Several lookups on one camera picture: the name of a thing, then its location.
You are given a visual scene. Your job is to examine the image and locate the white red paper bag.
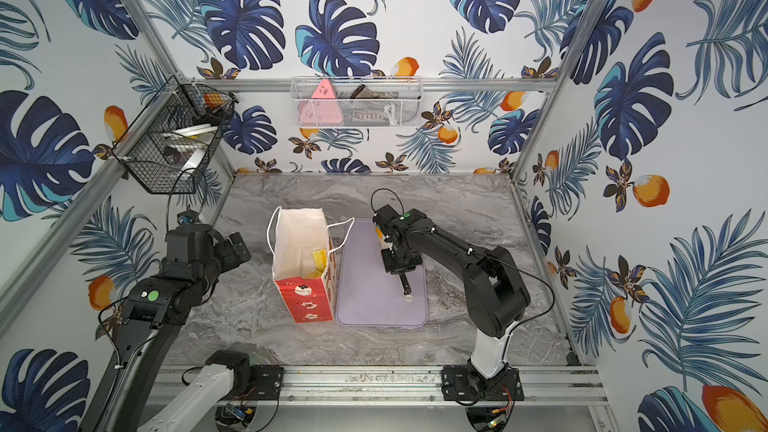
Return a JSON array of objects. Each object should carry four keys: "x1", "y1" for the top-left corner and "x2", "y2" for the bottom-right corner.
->
[{"x1": 266, "y1": 206, "x2": 355, "y2": 324}]

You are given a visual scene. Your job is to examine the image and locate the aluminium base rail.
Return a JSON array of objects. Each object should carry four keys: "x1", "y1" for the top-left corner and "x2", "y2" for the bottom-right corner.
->
[{"x1": 235, "y1": 365, "x2": 608, "y2": 407}]

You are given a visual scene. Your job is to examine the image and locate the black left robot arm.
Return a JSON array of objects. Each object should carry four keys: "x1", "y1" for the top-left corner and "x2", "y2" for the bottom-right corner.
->
[{"x1": 80, "y1": 224, "x2": 251, "y2": 431}]

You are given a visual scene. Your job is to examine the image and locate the black wire basket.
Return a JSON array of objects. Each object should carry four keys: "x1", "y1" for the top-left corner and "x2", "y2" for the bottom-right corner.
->
[{"x1": 112, "y1": 76, "x2": 237, "y2": 195}]

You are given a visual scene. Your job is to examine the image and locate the pink triangular item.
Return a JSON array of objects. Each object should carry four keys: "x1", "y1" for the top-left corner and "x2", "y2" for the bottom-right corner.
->
[{"x1": 298, "y1": 79, "x2": 344, "y2": 128}]

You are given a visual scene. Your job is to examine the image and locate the purple cutting board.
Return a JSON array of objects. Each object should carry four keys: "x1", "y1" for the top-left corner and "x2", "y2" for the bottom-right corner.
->
[{"x1": 335, "y1": 219, "x2": 428, "y2": 328}]

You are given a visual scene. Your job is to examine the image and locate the dark items in mesh basket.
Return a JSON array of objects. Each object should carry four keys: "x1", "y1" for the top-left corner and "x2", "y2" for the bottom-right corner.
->
[{"x1": 343, "y1": 85, "x2": 399, "y2": 126}]

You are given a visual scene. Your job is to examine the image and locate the white mesh wall basket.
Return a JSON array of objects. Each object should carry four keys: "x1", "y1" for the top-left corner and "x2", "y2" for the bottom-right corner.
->
[{"x1": 290, "y1": 76, "x2": 423, "y2": 129}]

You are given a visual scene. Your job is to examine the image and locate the metal items in black basket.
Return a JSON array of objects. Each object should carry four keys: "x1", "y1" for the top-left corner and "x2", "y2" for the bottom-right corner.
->
[{"x1": 161, "y1": 123, "x2": 218, "y2": 171}]

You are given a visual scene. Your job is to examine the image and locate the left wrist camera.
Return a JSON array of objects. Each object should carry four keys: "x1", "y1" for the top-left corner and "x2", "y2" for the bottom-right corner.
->
[{"x1": 176, "y1": 208, "x2": 200, "y2": 226}]

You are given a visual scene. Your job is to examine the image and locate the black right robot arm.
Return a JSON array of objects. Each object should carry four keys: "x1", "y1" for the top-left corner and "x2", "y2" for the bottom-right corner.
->
[{"x1": 373, "y1": 205, "x2": 531, "y2": 407}]

